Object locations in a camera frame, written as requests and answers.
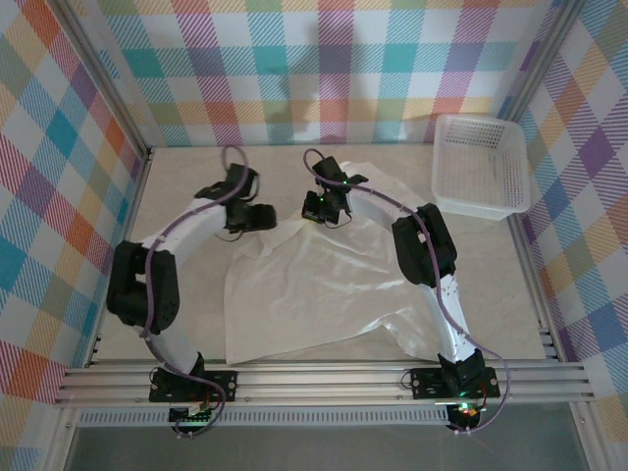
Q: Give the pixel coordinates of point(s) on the white t-shirt with black print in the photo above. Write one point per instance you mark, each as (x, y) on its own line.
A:
(304, 294)

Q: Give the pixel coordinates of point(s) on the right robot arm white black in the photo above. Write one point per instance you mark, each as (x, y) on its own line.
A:
(422, 245)

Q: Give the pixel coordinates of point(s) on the white plastic mesh basket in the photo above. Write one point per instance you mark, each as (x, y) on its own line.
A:
(483, 208)

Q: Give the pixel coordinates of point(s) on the left aluminium side rail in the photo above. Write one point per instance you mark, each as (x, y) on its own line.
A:
(138, 189)

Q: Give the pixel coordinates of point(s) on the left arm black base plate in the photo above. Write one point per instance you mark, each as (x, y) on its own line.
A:
(223, 385)

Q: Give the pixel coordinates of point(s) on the long aluminium mounting rail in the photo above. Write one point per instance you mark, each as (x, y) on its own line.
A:
(319, 380)

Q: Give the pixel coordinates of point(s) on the left aluminium corner post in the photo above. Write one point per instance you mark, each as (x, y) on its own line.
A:
(105, 83)

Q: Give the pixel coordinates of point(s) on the aluminium corner post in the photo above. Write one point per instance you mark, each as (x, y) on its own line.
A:
(544, 59)
(105, 83)

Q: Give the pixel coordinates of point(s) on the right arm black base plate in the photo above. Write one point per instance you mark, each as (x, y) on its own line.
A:
(424, 382)

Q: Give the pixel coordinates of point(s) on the right aluminium corner post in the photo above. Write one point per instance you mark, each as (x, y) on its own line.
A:
(544, 59)

